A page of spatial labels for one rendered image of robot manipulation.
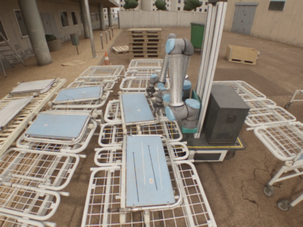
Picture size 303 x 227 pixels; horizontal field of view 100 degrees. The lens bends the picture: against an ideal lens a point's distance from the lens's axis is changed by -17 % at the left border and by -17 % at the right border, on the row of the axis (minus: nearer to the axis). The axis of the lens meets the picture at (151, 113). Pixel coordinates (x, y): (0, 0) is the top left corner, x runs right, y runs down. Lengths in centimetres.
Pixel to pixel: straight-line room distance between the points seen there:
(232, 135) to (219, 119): 31
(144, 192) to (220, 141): 112
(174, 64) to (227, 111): 74
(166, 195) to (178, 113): 71
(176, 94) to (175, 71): 20
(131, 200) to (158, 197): 19
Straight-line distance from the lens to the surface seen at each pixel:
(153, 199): 115
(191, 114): 149
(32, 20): 735
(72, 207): 190
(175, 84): 135
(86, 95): 248
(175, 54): 131
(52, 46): 1062
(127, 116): 180
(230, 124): 177
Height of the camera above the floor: 161
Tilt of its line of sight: 35 degrees down
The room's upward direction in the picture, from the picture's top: straight up
